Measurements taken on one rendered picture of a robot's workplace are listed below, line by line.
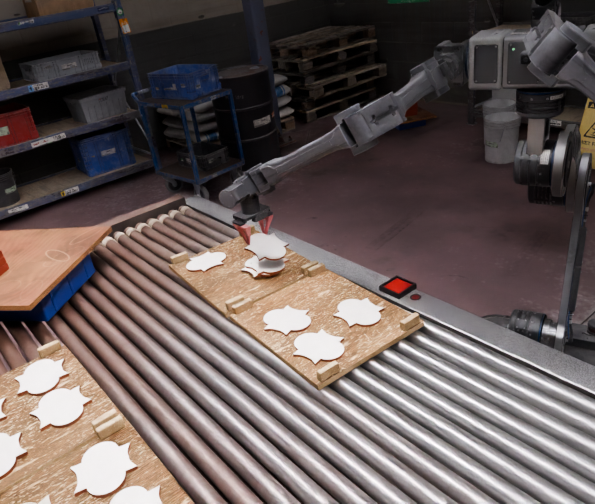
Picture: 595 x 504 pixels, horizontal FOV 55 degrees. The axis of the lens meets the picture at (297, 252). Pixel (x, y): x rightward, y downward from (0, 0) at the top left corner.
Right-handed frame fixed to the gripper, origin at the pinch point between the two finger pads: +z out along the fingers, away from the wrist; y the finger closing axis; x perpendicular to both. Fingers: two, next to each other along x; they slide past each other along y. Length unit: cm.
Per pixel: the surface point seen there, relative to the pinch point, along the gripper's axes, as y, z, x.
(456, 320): 14, 14, -63
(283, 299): -8.4, 10.9, -19.9
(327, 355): -19, 10, -49
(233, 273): -8.0, 10.8, 4.9
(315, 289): 0.8, 11.1, -23.7
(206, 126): 217, 71, 370
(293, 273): 3.3, 11.0, -11.3
